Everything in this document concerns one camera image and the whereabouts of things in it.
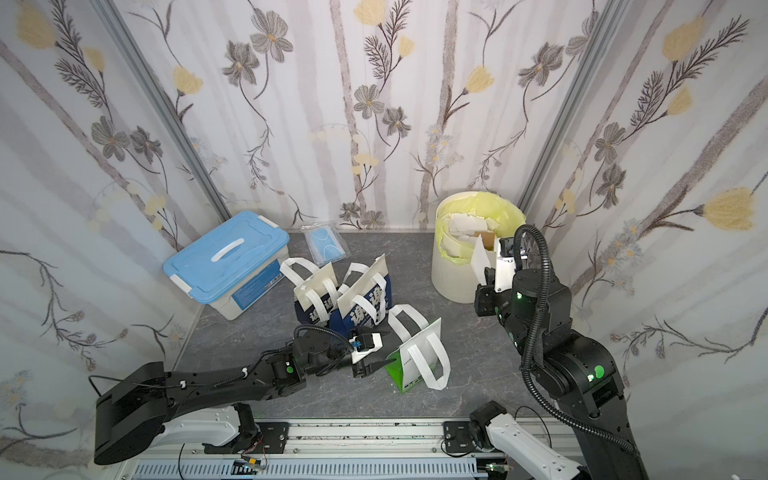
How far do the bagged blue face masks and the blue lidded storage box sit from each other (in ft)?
0.54

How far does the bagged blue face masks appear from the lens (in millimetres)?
1132

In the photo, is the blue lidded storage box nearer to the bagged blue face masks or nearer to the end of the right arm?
the bagged blue face masks

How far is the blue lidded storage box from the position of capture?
0.86 metres
